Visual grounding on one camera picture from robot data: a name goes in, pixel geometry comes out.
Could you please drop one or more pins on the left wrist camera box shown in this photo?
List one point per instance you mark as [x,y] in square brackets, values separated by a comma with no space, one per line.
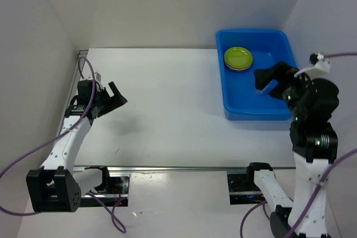
[98,80]

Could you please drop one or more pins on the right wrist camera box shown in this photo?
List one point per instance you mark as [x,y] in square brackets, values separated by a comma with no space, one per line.
[319,66]

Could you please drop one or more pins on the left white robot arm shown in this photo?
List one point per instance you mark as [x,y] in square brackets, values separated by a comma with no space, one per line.
[56,186]

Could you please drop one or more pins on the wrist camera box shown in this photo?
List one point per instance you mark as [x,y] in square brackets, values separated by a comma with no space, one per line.
[319,66]
[98,80]

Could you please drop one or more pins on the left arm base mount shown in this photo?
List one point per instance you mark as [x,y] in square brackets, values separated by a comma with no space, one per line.
[110,187]

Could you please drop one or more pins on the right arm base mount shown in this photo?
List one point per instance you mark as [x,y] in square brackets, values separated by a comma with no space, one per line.
[241,191]

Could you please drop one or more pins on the clear cup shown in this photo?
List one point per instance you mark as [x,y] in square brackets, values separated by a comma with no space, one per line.
[266,87]

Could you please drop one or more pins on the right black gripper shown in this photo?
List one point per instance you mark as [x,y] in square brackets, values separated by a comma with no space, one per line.
[261,76]

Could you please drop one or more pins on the blue plastic bin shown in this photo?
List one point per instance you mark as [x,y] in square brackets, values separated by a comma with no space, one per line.
[241,100]

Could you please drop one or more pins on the orange plate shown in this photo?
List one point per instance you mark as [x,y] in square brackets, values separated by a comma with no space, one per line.
[241,68]

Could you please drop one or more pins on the green plate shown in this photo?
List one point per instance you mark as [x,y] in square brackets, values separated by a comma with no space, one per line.
[238,56]

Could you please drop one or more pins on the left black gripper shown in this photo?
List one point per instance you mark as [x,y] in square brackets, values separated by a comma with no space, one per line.
[117,99]

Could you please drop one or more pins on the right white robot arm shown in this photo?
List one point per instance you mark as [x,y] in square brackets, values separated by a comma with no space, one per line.
[311,102]

